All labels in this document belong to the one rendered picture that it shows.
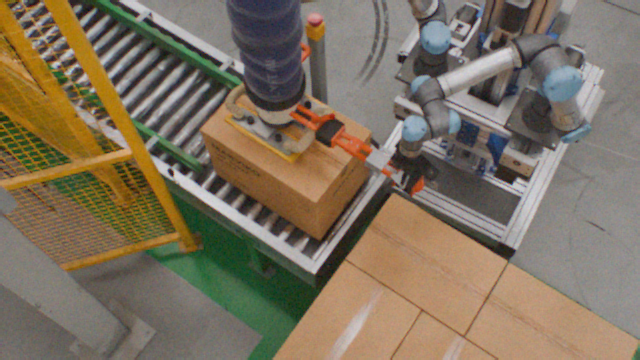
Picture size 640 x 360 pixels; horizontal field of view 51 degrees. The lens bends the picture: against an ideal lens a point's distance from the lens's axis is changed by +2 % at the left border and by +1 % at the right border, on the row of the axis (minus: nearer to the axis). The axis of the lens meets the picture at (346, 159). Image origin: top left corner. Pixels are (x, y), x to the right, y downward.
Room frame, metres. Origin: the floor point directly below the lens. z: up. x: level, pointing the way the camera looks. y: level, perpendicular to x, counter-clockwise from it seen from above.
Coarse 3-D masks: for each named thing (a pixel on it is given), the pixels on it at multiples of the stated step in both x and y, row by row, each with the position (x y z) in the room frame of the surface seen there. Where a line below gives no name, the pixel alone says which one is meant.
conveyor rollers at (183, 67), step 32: (32, 0) 2.53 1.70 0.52; (32, 32) 2.29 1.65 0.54; (96, 32) 2.30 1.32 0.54; (128, 32) 2.29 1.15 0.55; (64, 64) 2.10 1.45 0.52; (128, 64) 2.10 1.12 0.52; (160, 64) 2.08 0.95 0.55; (128, 96) 1.88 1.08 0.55; (160, 96) 1.90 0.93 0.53; (192, 96) 1.89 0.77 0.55; (224, 96) 1.89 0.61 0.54; (192, 128) 1.70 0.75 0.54; (160, 160) 1.52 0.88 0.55; (224, 192) 1.35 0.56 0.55; (288, 224) 1.19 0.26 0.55
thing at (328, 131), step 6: (330, 120) 1.33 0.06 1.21; (336, 120) 1.33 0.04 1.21; (318, 126) 1.30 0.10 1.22; (324, 126) 1.30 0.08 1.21; (330, 126) 1.30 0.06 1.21; (336, 126) 1.30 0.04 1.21; (342, 126) 1.30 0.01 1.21; (318, 132) 1.28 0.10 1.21; (324, 132) 1.28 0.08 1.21; (330, 132) 1.28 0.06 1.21; (336, 132) 1.28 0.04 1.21; (318, 138) 1.27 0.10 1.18; (324, 138) 1.25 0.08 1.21; (330, 138) 1.25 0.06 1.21; (336, 138) 1.25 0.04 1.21; (324, 144) 1.24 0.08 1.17; (330, 144) 1.24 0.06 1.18
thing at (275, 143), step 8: (240, 104) 1.48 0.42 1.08; (248, 112) 1.44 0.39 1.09; (232, 120) 1.41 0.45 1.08; (240, 120) 1.40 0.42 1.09; (248, 120) 1.39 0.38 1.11; (256, 120) 1.41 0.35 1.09; (240, 128) 1.37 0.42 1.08; (248, 128) 1.37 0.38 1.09; (248, 136) 1.34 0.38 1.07; (256, 136) 1.33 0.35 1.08; (272, 136) 1.33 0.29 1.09; (280, 136) 1.32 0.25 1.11; (288, 136) 1.33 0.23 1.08; (264, 144) 1.30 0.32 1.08; (272, 144) 1.30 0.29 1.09; (280, 144) 1.30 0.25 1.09; (280, 152) 1.26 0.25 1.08; (288, 152) 1.26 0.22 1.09; (288, 160) 1.23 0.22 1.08
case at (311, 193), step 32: (224, 128) 1.45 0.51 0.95; (288, 128) 1.45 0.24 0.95; (352, 128) 1.45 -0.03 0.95; (224, 160) 1.39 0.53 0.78; (256, 160) 1.30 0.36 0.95; (320, 160) 1.30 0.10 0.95; (352, 160) 1.32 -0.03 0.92; (256, 192) 1.30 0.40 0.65; (288, 192) 1.19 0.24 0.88; (320, 192) 1.16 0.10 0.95; (352, 192) 1.32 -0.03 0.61; (320, 224) 1.12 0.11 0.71
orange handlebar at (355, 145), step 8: (304, 48) 1.68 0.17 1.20; (304, 56) 1.63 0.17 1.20; (304, 112) 1.37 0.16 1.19; (312, 112) 1.37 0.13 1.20; (304, 120) 1.33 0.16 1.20; (312, 128) 1.30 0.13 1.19; (344, 136) 1.27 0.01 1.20; (352, 136) 1.26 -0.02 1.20; (336, 144) 1.24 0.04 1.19; (344, 144) 1.23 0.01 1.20; (352, 144) 1.23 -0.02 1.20; (360, 144) 1.23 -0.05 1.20; (352, 152) 1.20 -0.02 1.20; (360, 152) 1.20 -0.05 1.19; (368, 152) 1.20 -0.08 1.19; (384, 168) 1.13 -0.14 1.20
